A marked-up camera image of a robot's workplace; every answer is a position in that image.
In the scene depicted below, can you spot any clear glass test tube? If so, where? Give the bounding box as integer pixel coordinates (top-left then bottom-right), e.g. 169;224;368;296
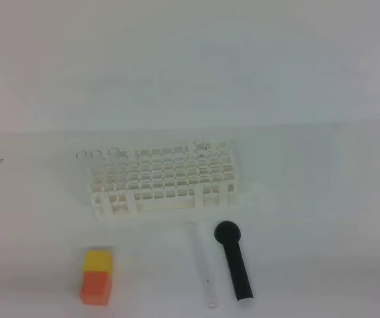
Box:
187;221;218;309

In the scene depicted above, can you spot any white test tube rack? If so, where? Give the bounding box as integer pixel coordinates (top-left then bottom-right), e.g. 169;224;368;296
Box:
87;141;238;219

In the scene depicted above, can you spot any black scoop tool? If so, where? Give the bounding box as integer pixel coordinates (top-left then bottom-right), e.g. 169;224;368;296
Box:
214;221;254;301

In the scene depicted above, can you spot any yellow block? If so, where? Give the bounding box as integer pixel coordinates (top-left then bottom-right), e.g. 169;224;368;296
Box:
83;250;113;275

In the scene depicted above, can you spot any orange block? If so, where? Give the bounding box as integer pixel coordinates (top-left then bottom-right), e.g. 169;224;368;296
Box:
79;271;112;306

